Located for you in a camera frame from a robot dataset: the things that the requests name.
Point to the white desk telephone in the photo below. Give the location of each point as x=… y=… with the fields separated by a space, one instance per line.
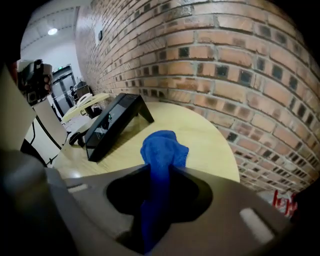
x=84 y=99

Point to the dark glass door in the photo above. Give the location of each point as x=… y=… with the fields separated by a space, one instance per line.
x=63 y=90

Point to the red and white bag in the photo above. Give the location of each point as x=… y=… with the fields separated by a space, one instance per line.
x=285 y=202

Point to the black object on desk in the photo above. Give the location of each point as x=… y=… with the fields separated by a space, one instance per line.
x=76 y=138

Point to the black wall device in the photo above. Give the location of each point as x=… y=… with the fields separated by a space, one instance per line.
x=100 y=35

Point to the person's left hand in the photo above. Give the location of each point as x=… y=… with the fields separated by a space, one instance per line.
x=47 y=85

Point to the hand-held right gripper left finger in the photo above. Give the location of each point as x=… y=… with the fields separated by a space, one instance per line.
x=125 y=192

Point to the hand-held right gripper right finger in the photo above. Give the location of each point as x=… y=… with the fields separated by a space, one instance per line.
x=190 y=200

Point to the round ceiling light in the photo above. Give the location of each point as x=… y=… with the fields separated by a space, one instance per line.
x=52 y=31

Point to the blue cloth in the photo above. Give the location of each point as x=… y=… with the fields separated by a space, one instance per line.
x=162 y=155

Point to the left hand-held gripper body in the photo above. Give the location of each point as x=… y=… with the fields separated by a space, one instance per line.
x=31 y=80

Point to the light wooden table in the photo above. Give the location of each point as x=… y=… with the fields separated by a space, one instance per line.
x=82 y=107

